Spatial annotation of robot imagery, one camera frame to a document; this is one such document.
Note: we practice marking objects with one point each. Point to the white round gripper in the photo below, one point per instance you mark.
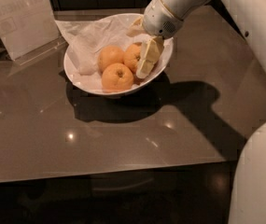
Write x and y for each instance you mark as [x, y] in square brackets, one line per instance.
[160, 19]

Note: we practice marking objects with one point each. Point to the orange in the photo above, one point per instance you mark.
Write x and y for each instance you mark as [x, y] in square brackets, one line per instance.
[117, 77]
[132, 56]
[109, 55]

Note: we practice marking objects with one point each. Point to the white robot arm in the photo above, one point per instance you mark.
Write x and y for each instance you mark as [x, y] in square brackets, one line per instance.
[248, 195]

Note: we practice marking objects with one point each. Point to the white ceramic bowl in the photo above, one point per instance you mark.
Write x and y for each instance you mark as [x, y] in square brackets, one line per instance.
[159, 66]

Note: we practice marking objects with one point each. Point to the orange front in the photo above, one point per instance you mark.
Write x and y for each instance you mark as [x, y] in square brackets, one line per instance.
[117, 77]

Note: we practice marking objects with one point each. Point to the white paper napkin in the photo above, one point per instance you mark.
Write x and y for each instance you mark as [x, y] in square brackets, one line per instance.
[86, 39]

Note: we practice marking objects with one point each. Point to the clear acrylic sign holder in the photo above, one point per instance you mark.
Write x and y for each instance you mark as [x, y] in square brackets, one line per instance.
[28, 29]

